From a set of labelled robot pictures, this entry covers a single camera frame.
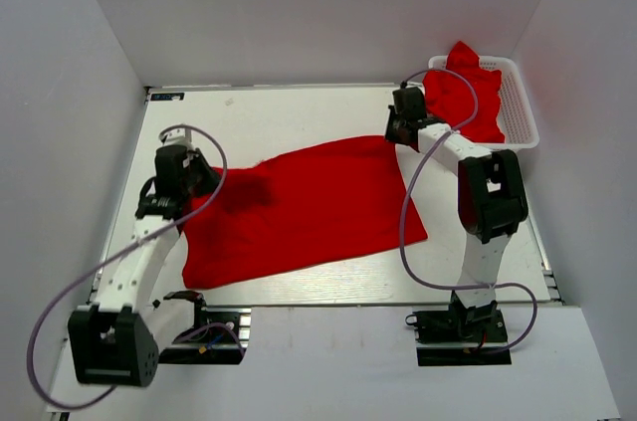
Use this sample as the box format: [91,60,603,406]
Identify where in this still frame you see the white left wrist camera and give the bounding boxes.
[159,127,193,150]

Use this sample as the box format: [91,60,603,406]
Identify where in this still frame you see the white plastic basket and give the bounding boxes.
[427,55,541,151]

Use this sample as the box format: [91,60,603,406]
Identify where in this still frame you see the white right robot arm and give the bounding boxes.
[385,87,529,340]

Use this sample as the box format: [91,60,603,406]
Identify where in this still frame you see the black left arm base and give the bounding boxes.
[159,291,252,365]

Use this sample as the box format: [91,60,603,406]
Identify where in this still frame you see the red t shirts in basket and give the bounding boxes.
[423,41,505,143]

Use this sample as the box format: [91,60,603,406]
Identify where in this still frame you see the red t shirt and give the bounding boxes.
[182,135,428,290]

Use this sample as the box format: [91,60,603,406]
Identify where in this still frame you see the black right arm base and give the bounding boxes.
[405,308,512,367]

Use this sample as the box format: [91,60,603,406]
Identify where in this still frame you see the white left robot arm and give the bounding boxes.
[68,137,221,387]

